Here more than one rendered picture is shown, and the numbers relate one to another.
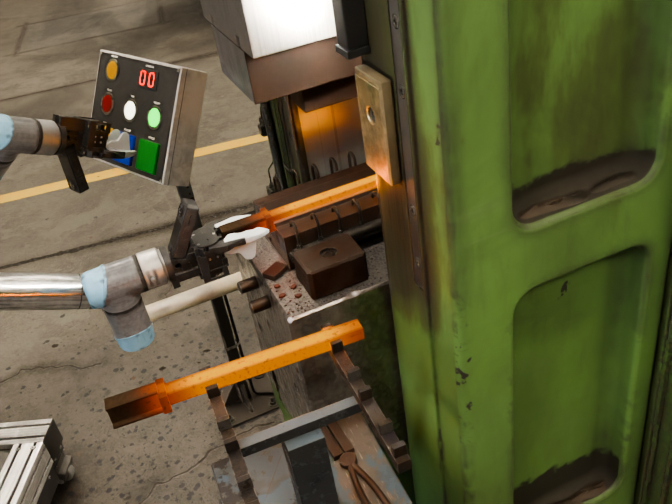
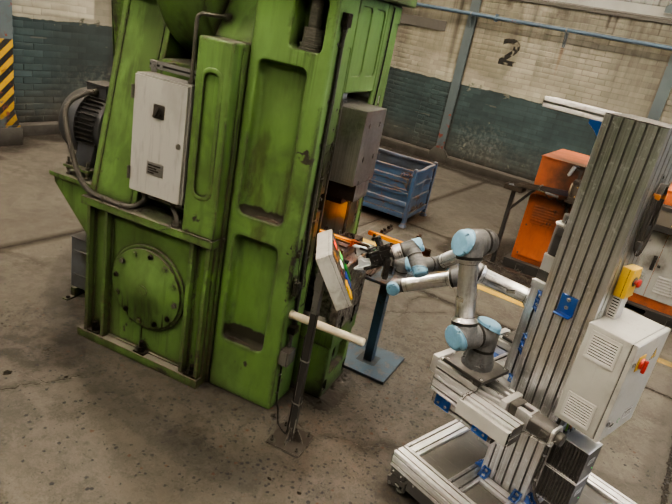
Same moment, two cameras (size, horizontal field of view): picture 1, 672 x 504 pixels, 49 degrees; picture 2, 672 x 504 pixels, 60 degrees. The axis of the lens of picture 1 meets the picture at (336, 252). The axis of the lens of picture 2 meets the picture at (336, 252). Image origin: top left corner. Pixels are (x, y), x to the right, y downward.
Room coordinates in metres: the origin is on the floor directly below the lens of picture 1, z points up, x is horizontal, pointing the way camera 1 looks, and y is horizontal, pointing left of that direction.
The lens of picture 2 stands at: (3.81, 2.06, 2.19)
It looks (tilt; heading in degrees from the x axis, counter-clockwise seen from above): 22 degrees down; 219
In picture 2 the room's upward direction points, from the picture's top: 11 degrees clockwise
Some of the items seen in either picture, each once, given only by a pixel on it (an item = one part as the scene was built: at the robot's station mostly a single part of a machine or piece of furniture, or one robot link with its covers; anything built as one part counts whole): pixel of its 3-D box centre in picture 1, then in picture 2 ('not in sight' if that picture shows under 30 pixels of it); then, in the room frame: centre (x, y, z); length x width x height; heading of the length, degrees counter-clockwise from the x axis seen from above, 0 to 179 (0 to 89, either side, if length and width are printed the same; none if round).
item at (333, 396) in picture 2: not in sight; (327, 388); (1.28, 0.17, 0.01); 0.58 x 0.39 x 0.01; 19
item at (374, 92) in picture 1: (378, 125); not in sight; (1.04, -0.10, 1.27); 0.09 x 0.02 x 0.17; 19
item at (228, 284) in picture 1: (219, 288); (327, 328); (1.60, 0.32, 0.62); 0.44 x 0.05 x 0.05; 109
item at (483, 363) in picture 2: not in sight; (479, 354); (1.47, 1.13, 0.87); 0.15 x 0.15 x 0.10
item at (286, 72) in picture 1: (337, 33); (327, 180); (1.36, -0.07, 1.32); 0.42 x 0.20 x 0.10; 109
